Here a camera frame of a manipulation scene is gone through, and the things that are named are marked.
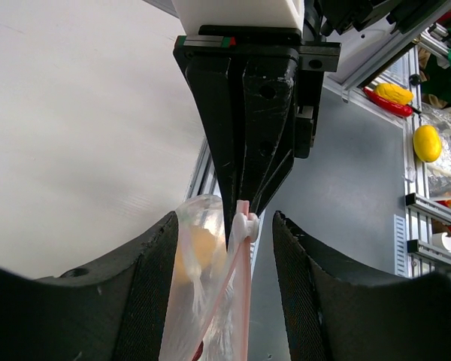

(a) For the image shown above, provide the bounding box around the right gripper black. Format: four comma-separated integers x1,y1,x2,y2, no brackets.
173,25,341,238

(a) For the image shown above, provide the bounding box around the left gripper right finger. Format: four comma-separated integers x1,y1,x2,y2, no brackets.
272,212,451,360

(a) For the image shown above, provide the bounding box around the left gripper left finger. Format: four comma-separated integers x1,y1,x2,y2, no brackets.
0,212,178,360

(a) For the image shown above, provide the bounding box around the clear zip top bag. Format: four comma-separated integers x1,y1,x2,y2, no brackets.
159,195,259,360

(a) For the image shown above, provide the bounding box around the background yellow corn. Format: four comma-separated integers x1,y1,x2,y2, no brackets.
374,83,413,105

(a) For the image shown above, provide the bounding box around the background red chili pepper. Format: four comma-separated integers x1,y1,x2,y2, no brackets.
362,87,413,117

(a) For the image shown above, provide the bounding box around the background yellow lemon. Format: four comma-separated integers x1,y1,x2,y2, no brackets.
413,125,442,162

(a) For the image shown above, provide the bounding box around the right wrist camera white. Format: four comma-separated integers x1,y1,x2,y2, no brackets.
173,0,304,34

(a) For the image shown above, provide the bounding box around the aluminium mounting rail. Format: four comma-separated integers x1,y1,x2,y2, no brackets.
185,138,220,200

